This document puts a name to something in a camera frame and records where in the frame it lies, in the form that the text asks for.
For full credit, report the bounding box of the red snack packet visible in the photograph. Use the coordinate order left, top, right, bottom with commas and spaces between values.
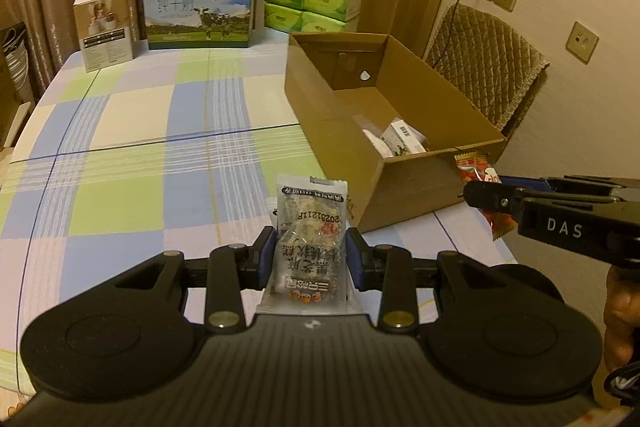
454, 150, 516, 241

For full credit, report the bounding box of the grey snack packet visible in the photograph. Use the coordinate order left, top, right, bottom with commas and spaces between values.
264, 174, 348, 314

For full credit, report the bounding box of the blue milk carton box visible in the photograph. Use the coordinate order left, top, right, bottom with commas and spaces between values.
143, 0, 255, 49

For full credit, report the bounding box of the white product box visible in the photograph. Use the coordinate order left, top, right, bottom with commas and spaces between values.
73, 0, 134, 72

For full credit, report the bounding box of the black charging cable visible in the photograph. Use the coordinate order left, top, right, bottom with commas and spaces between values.
430, 0, 490, 68

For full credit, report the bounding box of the checkered tablecloth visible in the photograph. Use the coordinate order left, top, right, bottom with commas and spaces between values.
0, 26, 519, 396

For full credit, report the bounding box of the white long medicine box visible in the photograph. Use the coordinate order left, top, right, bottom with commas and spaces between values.
381, 118, 426, 156

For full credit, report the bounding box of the brown cardboard box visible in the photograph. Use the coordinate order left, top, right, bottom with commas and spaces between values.
284, 32, 506, 232

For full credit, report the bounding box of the white power adapter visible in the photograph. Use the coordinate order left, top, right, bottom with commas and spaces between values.
362, 129, 395, 158

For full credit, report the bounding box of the person right hand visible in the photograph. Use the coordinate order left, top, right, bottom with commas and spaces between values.
603, 267, 640, 372

